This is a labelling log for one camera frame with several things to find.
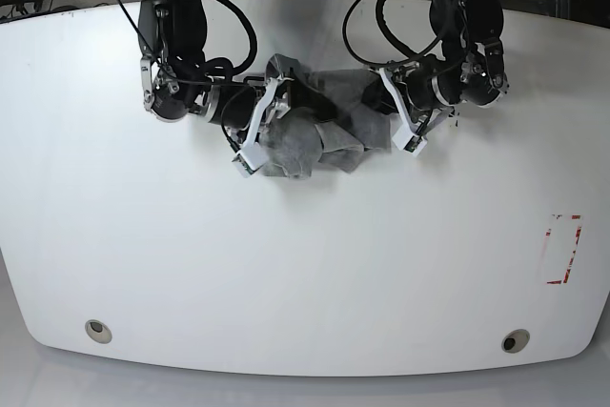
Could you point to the table cable grommet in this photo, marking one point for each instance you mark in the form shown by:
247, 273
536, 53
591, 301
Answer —
98, 331
515, 341

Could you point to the left table cable grommet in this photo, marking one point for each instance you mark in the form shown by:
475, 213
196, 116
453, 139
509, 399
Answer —
98, 331

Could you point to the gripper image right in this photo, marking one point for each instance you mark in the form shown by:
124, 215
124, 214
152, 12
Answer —
418, 96

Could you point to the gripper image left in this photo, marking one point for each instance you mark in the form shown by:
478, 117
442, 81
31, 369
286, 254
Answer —
232, 106

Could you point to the red tape rectangle marking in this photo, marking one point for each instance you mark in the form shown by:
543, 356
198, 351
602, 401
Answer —
560, 245

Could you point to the grey T-shirt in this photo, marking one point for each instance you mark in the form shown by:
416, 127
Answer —
296, 143

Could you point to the right table cable grommet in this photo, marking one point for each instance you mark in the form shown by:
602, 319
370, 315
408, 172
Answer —
515, 341

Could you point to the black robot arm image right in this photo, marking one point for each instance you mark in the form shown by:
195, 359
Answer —
463, 63

